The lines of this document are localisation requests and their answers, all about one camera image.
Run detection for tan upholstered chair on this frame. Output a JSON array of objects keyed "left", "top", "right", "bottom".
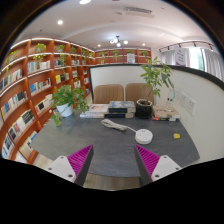
[
  {"left": 125, "top": 82, "right": 155, "bottom": 105},
  {"left": 93, "top": 84, "right": 125, "bottom": 104}
]

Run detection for ceiling chandelier lamp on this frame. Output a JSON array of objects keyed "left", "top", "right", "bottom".
[{"left": 109, "top": 35, "right": 130, "bottom": 48}]

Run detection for red-spined book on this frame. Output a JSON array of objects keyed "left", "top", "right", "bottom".
[{"left": 152, "top": 115, "right": 177, "bottom": 122}]

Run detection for white power strip cable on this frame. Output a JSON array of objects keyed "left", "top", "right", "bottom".
[{"left": 100, "top": 118, "right": 138, "bottom": 133}]

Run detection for black ceiling track rail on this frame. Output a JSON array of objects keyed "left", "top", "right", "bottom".
[{"left": 158, "top": 39, "right": 216, "bottom": 54}]

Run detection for small tree in black pot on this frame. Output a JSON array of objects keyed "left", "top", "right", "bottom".
[{"left": 135, "top": 55, "right": 175, "bottom": 120}]

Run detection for orange bookshelf unit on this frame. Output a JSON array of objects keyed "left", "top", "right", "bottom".
[{"left": 0, "top": 37, "right": 153, "bottom": 165}]

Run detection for leafy plant in white pot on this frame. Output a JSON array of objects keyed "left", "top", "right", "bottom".
[{"left": 49, "top": 84, "right": 89, "bottom": 127}]

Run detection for recessed ceiling lights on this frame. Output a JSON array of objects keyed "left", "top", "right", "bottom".
[{"left": 56, "top": 0, "right": 103, "bottom": 48}]

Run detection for thick dark-spined book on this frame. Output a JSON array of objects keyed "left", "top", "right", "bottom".
[{"left": 104, "top": 112, "right": 136, "bottom": 119}]

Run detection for white book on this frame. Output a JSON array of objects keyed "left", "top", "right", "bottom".
[
  {"left": 87, "top": 103, "right": 110, "bottom": 114},
  {"left": 79, "top": 111, "right": 106, "bottom": 119}
]

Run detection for round white power strip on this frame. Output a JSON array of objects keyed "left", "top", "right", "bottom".
[{"left": 134, "top": 128, "right": 154, "bottom": 145}]

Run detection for clear leaflet sign holder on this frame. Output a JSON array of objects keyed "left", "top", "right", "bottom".
[{"left": 165, "top": 88, "right": 177, "bottom": 111}]

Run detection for white sign board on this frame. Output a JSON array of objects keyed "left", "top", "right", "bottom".
[{"left": 174, "top": 47, "right": 188, "bottom": 67}]

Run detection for ceiling air vent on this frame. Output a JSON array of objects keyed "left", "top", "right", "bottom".
[{"left": 124, "top": 5, "right": 156, "bottom": 18}]

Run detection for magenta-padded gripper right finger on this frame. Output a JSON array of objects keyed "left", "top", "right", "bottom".
[{"left": 133, "top": 144, "right": 183, "bottom": 187}]

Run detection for white wall socket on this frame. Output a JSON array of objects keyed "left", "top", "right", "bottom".
[
  {"left": 179, "top": 92, "right": 189, "bottom": 108},
  {"left": 186, "top": 97, "right": 197, "bottom": 116}
]

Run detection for white curtain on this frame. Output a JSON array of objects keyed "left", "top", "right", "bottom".
[{"left": 161, "top": 46, "right": 224, "bottom": 81}]

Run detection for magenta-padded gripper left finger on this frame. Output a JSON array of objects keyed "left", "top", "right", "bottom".
[{"left": 45, "top": 144, "right": 96, "bottom": 188}]

